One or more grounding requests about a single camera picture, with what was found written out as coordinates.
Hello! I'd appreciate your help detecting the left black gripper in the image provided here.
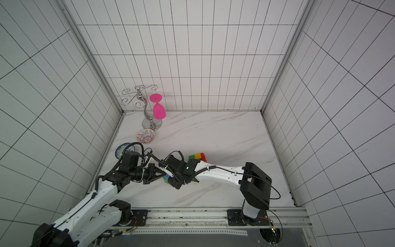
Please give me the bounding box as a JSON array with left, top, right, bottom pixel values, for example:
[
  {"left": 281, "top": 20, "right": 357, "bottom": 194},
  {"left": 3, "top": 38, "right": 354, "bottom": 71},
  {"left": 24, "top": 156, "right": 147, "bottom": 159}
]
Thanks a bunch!
[{"left": 130, "top": 163, "right": 166, "bottom": 185}]

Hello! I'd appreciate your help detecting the yellow lego cube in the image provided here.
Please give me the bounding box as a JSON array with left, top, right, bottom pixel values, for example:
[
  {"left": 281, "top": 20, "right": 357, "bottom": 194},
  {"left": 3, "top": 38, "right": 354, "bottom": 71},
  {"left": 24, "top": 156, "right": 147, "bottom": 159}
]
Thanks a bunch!
[{"left": 194, "top": 153, "right": 202, "bottom": 160}]

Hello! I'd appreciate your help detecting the red long lego brick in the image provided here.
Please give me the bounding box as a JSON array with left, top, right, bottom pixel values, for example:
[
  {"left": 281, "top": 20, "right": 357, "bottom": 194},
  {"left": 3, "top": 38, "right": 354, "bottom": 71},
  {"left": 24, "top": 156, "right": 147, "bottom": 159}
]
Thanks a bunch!
[{"left": 200, "top": 153, "right": 207, "bottom": 162}]

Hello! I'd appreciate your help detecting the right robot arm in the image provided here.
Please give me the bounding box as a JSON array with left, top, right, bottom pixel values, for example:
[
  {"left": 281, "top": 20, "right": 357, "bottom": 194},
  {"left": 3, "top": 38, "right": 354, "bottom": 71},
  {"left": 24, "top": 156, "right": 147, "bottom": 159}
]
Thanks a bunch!
[{"left": 158, "top": 155, "right": 273, "bottom": 219}]

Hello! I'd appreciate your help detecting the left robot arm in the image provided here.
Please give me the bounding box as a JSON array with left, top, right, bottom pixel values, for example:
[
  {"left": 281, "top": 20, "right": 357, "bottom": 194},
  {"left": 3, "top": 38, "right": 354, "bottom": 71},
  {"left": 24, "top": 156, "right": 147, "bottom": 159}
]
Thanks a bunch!
[{"left": 32, "top": 152, "right": 166, "bottom": 247}]

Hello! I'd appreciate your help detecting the blue patterned small plate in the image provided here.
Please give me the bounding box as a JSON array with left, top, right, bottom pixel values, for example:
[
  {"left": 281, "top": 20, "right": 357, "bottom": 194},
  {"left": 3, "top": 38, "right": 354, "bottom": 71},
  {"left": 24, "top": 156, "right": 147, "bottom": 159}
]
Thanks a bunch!
[{"left": 115, "top": 143, "right": 135, "bottom": 160}]

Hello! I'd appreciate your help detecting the red patterned small bowl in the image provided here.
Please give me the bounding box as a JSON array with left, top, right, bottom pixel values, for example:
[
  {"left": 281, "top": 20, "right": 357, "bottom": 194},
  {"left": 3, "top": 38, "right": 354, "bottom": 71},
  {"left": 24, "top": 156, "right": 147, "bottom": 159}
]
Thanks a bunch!
[{"left": 136, "top": 129, "right": 156, "bottom": 144}]

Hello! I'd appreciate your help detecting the silver glass hanger stand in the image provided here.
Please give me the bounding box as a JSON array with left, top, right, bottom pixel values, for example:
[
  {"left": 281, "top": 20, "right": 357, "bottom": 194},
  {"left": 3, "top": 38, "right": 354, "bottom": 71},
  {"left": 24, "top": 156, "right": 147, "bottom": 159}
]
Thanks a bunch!
[{"left": 121, "top": 84, "right": 163, "bottom": 130}]

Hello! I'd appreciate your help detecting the pink plastic wine glass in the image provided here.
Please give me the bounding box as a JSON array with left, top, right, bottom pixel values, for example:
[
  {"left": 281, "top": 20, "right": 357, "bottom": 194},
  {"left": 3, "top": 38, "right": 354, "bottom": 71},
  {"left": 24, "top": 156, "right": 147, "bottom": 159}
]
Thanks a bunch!
[{"left": 150, "top": 94, "right": 166, "bottom": 120}]

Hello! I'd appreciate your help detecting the aluminium rail frame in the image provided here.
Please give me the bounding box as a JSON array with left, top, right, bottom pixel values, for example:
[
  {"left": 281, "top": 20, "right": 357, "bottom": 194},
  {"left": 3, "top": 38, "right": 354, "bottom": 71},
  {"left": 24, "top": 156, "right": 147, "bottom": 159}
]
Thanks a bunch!
[{"left": 101, "top": 207, "right": 312, "bottom": 237}]

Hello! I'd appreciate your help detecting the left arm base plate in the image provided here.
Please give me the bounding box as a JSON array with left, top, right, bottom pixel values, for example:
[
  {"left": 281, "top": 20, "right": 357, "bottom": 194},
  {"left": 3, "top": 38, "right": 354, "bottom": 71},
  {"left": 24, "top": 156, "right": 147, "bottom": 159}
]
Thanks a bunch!
[{"left": 123, "top": 210, "right": 149, "bottom": 228}]

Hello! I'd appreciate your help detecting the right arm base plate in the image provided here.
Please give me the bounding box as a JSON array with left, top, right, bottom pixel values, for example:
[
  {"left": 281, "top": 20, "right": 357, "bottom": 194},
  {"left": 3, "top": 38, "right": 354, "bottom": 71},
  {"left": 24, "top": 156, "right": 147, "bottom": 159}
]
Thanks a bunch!
[{"left": 227, "top": 209, "right": 270, "bottom": 226}]

